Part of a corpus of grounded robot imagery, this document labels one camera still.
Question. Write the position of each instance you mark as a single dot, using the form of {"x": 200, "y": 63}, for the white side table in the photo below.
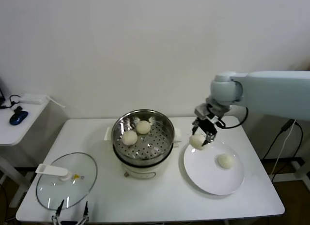
{"x": 26, "y": 128}

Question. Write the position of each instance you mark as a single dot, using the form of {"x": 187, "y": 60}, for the laptop screen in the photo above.
{"x": 2, "y": 94}

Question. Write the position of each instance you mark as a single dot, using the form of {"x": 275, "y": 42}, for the white rectangular box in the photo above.
{"x": 31, "y": 98}

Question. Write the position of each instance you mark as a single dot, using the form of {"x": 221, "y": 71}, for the stainless steel steamer basket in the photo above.
{"x": 155, "y": 147}

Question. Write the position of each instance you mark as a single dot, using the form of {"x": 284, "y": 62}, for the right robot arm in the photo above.
{"x": 266, "y": 94}

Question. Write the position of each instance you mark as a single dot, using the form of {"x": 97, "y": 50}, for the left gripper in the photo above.
{"x": 67, "y": 223}

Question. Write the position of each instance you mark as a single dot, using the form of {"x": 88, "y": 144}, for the small black dongle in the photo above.
{"x": 17, "y": 109}

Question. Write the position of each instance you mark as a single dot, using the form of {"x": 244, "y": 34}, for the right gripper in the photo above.
{"x": 208, "y": 125}

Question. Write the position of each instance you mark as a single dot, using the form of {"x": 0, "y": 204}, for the white steamed baozi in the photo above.
{"x": 129, "y": 138}
{"x": 225, "y": 161}
{"x": 197, "y": 142}
{"x": 143, "y": 127}

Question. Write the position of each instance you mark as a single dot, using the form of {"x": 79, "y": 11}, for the white furniture leg base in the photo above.
{"x": 301, "y": 170}

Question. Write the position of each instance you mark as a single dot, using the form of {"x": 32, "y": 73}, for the white electric cooker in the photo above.
{"x": 143, "y": 171}

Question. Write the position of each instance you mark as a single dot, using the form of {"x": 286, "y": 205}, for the blue computer mouse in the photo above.
{"x": 18, "y": 117}

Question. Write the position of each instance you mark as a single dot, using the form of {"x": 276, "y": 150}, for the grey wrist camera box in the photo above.
{"x": 202, "y": 111}

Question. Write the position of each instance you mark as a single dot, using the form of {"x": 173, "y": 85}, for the white round plate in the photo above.
{"x": 213, "y": 179}

